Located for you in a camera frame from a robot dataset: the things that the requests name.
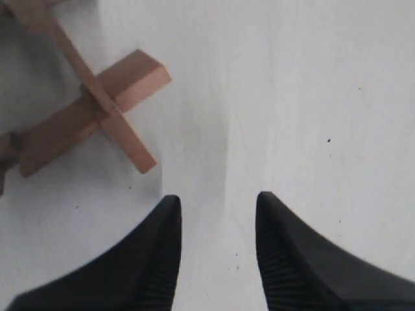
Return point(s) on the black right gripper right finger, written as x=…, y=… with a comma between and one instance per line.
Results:
x=302, y=270

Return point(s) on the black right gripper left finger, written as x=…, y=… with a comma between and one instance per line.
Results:
x=138, y=273

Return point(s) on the notched brown wooden piece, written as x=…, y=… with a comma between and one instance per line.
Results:
x=129, y=82
x=36, y=17

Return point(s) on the white plastic tray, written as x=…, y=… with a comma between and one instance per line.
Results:
x=310, y=100

